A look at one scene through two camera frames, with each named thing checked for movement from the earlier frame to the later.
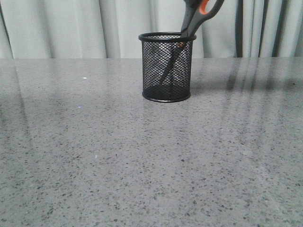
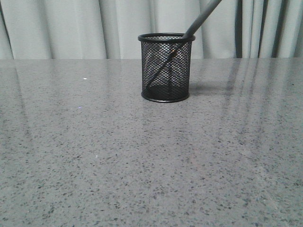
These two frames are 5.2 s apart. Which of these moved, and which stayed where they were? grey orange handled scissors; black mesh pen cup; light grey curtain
Moved: grey orange handled scissors
Stayed: light grey curtain; black mesh pen cup
